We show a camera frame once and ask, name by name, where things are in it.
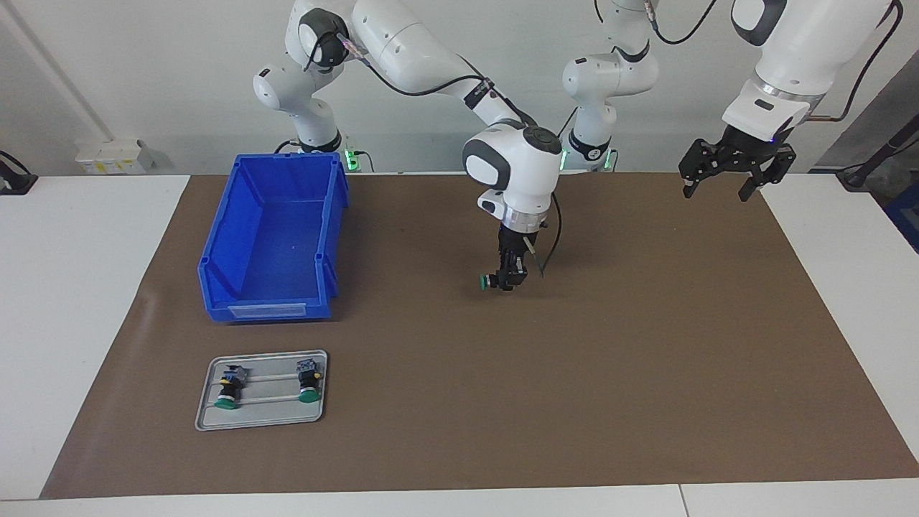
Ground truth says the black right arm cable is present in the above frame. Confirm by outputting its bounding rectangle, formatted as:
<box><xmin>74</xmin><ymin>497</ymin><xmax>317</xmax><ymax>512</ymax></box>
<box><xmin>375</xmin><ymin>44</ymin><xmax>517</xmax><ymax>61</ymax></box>
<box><xmin>305</xmin><ymin>29</ymin><xmax>562</xmax><ymax>279</ymax></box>

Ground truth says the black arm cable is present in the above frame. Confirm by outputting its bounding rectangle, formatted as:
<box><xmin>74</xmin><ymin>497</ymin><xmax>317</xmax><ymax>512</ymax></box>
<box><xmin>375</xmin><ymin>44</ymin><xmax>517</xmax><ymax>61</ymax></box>
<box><xmin>305</xmin><ymin>29</ymin><xmax>562</xmax><ymax>279</ymax></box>
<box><xmin>646</xmin><ymin>0</ymin><xmax>904</xmax><ymax>123</ymax></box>

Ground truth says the silver metal tray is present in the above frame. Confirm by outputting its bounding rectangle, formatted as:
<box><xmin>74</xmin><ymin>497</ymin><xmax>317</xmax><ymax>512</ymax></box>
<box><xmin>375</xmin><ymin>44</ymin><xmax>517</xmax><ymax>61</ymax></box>
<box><xmin>195</xmin><ymin>350</ymin><xmax>329</xmax><ymax>432</ymax></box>

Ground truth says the black table clamp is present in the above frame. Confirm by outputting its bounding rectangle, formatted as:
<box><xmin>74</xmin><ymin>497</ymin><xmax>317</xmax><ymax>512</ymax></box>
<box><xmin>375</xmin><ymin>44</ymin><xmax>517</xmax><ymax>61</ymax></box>
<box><xmin>0</xmin><ymin>151</ymin><xmax>38</xmax><ymax>196</ymax></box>

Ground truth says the white wall socket box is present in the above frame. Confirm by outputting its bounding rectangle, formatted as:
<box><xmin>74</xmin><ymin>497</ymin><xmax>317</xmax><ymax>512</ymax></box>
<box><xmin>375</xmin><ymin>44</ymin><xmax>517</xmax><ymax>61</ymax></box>
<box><xmin>75</xmin><ymin>139</ymin><xmax>155</xmax><ymax>175</ymax></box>

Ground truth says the black stand pole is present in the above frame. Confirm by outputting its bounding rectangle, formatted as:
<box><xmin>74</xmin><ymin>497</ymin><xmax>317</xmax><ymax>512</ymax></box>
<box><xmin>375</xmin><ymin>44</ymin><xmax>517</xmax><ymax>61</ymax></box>
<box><xmin>836</xmin><ymin>115</ymin><xmax>919</xmax><ymax>191</ymax></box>

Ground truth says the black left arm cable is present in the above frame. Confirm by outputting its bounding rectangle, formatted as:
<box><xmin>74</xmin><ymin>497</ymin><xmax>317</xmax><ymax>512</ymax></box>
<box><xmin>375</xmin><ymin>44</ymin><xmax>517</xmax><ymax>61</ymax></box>
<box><xmin>646</xmin><ymin>0</ymin><xmax>904</xmax><ymax>123</ymax></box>

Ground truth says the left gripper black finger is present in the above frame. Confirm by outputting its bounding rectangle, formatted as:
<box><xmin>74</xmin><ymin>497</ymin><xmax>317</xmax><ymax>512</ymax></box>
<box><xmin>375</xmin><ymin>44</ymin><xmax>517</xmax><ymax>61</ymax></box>
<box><xmin>740</xmin><ymin>146</ymin><xmax>796</xmax><ymax>203</ymax></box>
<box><xmin>678</xmin><ymin>139</ymin><xmax>723</xmax><ymax>200</ymax></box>

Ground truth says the blue crate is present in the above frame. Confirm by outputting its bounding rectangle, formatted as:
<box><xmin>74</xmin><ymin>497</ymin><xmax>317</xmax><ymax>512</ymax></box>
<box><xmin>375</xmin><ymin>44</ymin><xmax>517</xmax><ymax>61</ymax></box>
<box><xmin>885</xmin><ymin>183</ymin><xmax>919</xmax><ymax>253</ymax></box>

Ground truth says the brown table mat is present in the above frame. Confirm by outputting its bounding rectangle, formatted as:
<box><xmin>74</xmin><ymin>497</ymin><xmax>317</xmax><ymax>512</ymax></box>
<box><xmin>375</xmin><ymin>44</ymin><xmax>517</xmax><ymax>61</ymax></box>
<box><xmin>39</xmin><ymin>171</ymin><xmax>919</xmax><ymax>500</ymax></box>

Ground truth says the blue plastic storage bin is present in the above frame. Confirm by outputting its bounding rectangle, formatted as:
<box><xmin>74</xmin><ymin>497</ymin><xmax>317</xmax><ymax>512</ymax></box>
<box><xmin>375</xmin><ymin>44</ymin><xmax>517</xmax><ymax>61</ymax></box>
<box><xmin>197</xmin><ymin>152</ymin><xmax>350</xmax><ymax>322</ymax></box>

